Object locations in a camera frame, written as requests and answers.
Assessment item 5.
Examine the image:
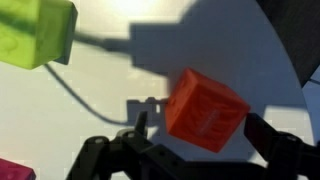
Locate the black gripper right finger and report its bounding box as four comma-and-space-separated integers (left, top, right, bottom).
244, 113, 320, 180

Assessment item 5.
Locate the magenta toy block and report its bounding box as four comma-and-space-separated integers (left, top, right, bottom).
0, 159, 36, 180

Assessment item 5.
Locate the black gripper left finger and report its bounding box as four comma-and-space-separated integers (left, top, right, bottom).
66, 111, 185, 180

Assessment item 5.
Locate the round white table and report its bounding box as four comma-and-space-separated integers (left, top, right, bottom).
0, 0, 313, 180

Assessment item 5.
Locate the light green toy block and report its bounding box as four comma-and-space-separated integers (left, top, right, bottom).
0, 0, 77, 69

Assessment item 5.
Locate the orange toy block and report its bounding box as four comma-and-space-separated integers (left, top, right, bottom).
165, 68, 250, 152

